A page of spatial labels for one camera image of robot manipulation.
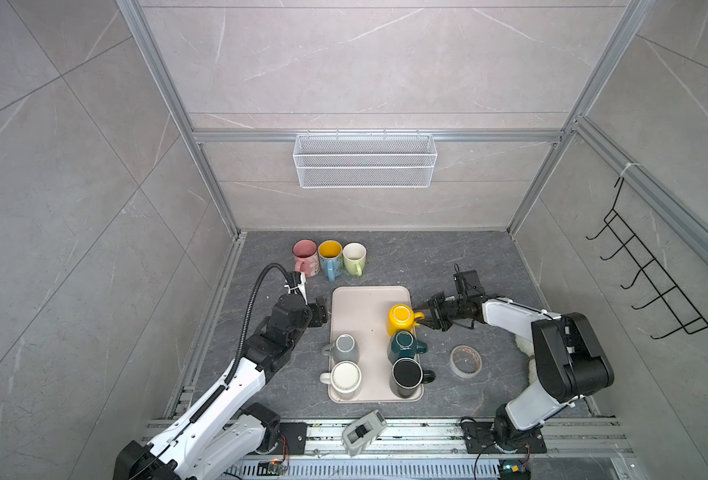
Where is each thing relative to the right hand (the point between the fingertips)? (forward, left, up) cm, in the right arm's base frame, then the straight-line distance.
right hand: (413, 308), depth 90 cm
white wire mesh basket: (+45, +13, +23) cm, 52 cm away
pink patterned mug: (+18, +34, +4) cm, 39 cm away
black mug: (-20, +4, +2) cm, 21 cm away
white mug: (-20, +21, +1) cm, 29 cm away
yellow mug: (-4, +4, +2) cm, 6 cm away
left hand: (-1, +29, +13) cm, 31 cm away
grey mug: (-14, +21, +3) cm, 25 cm away
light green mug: (+21, +18, 0) cm, 28 cm away
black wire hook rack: (-18, -50, +26) cm, 59 cm away
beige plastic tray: (+4, +15, -8) cm, 18 cm away
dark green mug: (-13, +5, +4) cm, 14 cm away
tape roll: (-14, -14, -7) cm, 21 cm away
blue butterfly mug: (+19, +26, +3) cm, 32 cm away
